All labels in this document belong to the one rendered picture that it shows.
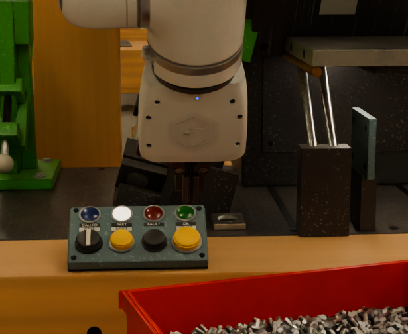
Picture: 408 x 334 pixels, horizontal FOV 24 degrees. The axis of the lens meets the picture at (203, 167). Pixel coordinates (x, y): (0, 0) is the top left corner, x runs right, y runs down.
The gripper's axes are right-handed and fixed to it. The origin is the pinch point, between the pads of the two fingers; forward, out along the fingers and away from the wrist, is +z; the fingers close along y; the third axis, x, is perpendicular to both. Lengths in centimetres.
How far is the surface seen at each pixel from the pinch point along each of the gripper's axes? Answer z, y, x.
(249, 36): 5.7, 8.9, 29.6
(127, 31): 440, -17, 572
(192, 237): 8.7, 0.4, -0.5
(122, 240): 8.7, -7.0, -0.7
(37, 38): 29, -21, 58
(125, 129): 447, -18, 462
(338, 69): 19.5, 23.6, 38.8
